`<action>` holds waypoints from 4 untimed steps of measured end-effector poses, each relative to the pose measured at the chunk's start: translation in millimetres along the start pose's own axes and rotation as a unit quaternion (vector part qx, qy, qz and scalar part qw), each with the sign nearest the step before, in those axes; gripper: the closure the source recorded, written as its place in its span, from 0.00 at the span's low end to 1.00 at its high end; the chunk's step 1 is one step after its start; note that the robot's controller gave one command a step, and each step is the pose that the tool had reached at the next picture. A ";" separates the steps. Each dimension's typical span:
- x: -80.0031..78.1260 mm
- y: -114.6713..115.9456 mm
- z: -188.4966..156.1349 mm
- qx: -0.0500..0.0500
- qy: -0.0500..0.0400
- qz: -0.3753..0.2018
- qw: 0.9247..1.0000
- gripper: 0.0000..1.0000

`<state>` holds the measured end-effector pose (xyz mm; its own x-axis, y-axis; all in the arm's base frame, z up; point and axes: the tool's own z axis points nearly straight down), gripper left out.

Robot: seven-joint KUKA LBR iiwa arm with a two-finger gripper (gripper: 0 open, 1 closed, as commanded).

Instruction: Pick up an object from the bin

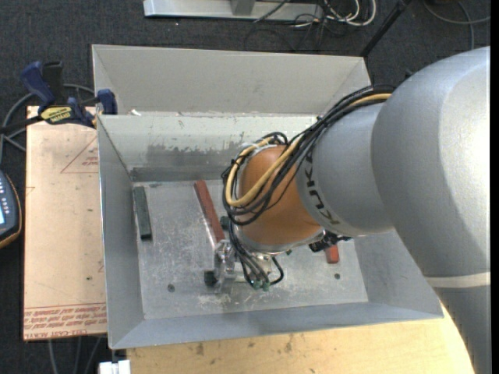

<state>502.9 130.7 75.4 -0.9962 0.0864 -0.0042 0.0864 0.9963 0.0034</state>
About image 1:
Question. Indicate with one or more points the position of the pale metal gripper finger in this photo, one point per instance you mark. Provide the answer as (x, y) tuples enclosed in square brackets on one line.
[(220, 268), (231, 270)]

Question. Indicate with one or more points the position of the dark green flat block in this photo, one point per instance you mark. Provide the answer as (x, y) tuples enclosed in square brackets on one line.
[(142, 212), (209, 278)]

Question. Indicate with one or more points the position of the grey metal bin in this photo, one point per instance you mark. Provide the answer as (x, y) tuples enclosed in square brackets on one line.
[(179, 275)]

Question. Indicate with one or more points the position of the red-brown flat block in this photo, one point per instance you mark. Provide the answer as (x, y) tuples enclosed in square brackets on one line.
[(209, 209), (332, 254)]

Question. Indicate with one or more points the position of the brown cardboard board red print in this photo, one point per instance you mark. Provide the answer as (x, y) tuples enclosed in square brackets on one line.
[(62, 224)]

